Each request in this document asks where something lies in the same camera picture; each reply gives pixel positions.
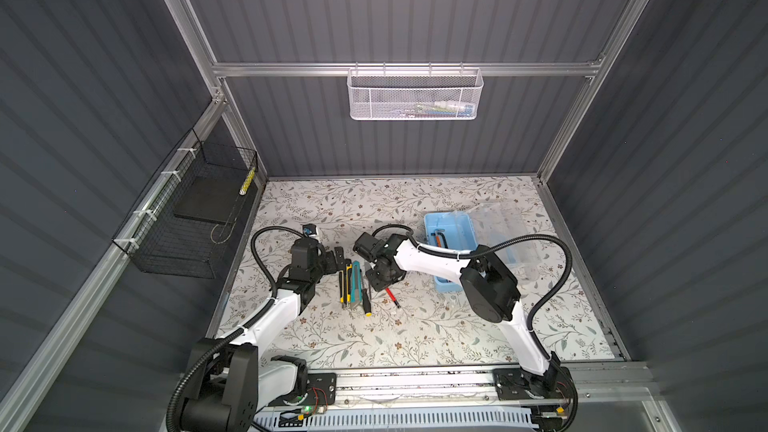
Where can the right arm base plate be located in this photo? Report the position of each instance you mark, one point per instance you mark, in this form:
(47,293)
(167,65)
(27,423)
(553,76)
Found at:
(514,383)

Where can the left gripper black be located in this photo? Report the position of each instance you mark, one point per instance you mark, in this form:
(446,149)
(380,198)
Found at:
(338,257)

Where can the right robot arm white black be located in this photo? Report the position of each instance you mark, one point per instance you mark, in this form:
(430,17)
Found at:
(489,286)

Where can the black wire mesh basket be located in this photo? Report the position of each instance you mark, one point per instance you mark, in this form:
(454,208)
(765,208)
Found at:
(195,218)

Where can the white slotted cable duct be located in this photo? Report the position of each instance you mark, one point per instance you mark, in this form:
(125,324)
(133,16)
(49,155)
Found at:
(405,419)

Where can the floral table mat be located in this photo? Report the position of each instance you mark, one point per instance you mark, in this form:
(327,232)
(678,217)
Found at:
(431,327)

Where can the light blue plastic tool box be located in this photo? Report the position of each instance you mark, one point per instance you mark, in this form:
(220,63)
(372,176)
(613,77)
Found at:
(489,224)

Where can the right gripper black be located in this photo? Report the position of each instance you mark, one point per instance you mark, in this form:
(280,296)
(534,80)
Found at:
(376,284)

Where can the white wire mesh basket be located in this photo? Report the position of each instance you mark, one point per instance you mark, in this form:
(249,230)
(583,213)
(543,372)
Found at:
(426,94)

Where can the yellow marker in black basket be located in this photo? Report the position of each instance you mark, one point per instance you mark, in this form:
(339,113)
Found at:
(247,181)

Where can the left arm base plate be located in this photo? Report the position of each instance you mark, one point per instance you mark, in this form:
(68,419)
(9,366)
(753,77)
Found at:
(320,390)

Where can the black hex key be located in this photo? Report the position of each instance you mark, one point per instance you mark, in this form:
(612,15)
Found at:
(441,232)

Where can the teal utility knife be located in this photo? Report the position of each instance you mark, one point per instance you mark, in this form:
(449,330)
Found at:
(356,283)

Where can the yellow black utility knife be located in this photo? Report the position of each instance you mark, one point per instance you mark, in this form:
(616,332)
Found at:
(345,282)

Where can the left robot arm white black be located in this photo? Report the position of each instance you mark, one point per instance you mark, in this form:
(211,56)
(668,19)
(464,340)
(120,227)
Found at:
(223,389)

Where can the black yellow tip screwdriver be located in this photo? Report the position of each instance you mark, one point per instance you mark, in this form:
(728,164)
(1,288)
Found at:
(366,302)

